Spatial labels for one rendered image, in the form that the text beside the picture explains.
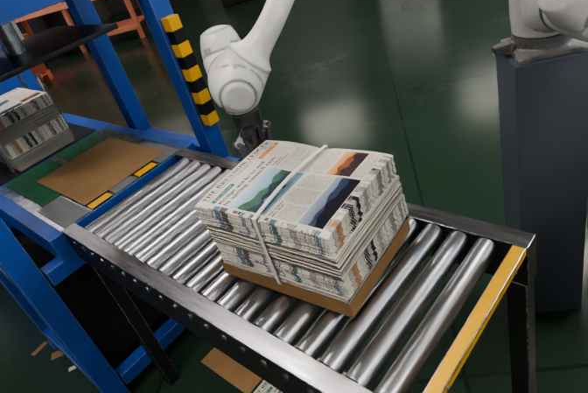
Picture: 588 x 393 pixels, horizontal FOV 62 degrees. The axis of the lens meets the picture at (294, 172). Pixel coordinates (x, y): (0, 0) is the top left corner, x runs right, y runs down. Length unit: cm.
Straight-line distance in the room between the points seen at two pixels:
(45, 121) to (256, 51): 165
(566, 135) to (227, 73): 103
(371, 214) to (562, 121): 75
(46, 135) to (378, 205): 184
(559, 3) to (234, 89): 74
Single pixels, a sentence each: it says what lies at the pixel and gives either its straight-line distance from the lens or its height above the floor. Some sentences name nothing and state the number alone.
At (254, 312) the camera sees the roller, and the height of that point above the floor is 79.
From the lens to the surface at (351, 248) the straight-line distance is 98.
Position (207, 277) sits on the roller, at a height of 79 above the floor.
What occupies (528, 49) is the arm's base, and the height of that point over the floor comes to 103.
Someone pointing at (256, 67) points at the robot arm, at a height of 129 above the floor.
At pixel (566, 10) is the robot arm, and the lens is 127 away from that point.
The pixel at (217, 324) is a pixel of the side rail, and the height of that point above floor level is 80.
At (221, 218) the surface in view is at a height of 101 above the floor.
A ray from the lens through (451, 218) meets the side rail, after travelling 125.
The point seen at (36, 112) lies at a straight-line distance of 253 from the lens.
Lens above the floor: 160
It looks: 31 degrees down
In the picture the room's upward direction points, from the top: 18 degrees counter-clockwise
